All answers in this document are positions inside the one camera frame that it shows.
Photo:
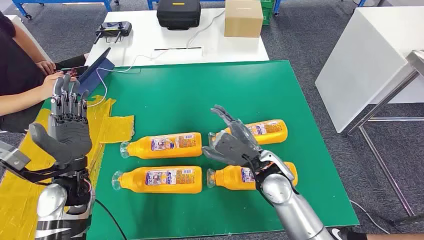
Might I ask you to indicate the yellow tape sheet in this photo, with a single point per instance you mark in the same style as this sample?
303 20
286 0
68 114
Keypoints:
20 198

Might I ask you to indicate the green plastic crate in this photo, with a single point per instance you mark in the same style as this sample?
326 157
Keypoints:
267 13

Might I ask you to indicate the person's left forearm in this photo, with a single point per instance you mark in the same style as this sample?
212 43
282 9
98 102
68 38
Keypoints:
31 46

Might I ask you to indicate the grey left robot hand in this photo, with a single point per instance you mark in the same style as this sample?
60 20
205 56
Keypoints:
71 142

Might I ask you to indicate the black white shoe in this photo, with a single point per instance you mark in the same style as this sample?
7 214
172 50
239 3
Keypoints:
348 236

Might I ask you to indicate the black remote controller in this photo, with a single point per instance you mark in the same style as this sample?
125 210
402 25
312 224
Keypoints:
114 28

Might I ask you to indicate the cardboard box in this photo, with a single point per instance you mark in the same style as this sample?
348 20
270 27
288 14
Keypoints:
243 20

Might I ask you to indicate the orange detergent bottle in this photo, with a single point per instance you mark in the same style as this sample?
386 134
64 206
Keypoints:
165 152
228 179
271 132
159 187

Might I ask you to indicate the black carrying case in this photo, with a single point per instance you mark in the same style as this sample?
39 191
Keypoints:
179 15

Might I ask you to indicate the person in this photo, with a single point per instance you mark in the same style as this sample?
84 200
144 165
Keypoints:
16 66

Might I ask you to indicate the person's right hand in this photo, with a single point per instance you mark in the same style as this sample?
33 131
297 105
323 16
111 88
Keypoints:
48 86

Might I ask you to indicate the person's left hand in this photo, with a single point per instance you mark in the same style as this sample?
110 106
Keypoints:
46 68

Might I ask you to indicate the metal frame stand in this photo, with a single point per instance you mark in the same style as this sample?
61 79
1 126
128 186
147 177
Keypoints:
414 61

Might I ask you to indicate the white side table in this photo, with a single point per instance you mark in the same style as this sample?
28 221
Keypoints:
364 59

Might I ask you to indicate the tablet in blue case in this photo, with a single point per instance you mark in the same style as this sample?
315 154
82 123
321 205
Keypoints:
96 71

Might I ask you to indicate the person's right forearm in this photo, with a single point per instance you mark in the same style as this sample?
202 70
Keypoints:
20 101

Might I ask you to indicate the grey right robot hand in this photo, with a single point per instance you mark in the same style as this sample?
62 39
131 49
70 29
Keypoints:
239 127

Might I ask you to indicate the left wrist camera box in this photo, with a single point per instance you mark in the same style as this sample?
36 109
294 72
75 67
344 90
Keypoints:
13 157

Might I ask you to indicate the green table mat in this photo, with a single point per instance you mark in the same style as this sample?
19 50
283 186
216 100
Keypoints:
198 92

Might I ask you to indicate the black smartphone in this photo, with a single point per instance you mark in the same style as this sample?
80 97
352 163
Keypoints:
74 70

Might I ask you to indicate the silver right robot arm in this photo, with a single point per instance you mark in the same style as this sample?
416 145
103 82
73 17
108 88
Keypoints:
291 212

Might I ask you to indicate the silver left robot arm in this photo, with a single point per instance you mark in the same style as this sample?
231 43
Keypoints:
49 202

